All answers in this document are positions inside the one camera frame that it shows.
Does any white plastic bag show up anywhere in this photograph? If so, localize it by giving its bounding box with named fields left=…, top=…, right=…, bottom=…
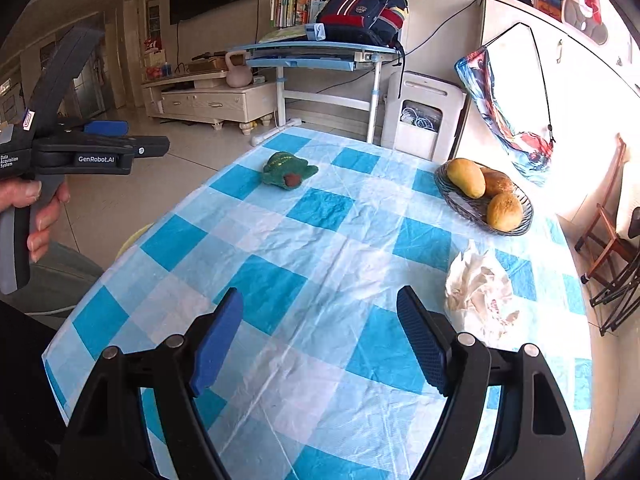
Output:
left=445, top=240, right=526, bottom=350

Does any wooden chair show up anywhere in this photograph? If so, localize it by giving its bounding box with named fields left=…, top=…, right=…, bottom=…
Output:
left=574, top=133, right=637, bottom=286

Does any pink kettlebell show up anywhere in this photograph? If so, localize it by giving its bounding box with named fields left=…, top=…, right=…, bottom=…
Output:
left=224, top=50, right=253, bottom=88

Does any colourful hanging cloth bag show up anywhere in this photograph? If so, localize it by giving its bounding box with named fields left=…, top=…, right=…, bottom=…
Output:
left=454, top=46, right=555, bottom=186

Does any yellow mango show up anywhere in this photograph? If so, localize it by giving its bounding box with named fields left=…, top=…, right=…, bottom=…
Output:
left=446, top=158, right=486, bottom=198

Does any blue white study desk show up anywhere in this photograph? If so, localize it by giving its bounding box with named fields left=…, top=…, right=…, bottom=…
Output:
left=239, top=39, right=402, bottom=144

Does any green plush toy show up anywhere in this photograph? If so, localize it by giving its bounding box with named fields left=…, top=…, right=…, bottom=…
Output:
left=262, top=152, right=319, bottom=191

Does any navy red backpack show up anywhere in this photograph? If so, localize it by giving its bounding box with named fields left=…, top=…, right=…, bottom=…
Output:
left=316, top=0, right=409, bottom=48

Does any row of books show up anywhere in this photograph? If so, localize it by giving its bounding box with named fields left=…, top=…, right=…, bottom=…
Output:
left=269, top=0, right=328, bottom=29

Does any blue white checkered tablecloth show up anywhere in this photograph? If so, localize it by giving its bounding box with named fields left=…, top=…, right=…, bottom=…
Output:
left=43, top=128, right=592, bottom=479

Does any brown fruit at back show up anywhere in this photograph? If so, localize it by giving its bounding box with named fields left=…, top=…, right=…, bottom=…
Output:
left=480, top=167, right=514, bottom=197

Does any dark wire fruit basket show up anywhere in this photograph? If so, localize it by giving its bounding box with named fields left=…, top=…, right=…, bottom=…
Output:
left=434, top=164, right=534, bottom=236

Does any orange round fruit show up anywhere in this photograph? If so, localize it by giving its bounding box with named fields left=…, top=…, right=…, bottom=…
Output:
left=486, top=192, right=524, bottom=232

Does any cream tv cabinet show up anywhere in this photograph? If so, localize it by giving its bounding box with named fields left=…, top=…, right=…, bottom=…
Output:
left=142, top=72, right=277, bottom=136

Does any person's left hand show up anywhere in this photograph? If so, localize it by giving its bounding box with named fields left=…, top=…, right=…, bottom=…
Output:
left=0, top=178, right=70, bottom=263

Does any white air purifier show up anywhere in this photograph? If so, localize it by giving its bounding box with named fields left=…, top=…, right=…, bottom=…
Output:
left=381, top=70, right=465, bottom=164

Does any white balcony cabinet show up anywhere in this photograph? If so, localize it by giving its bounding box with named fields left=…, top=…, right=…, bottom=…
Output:
left=480, top=0, right=639, bottom=226

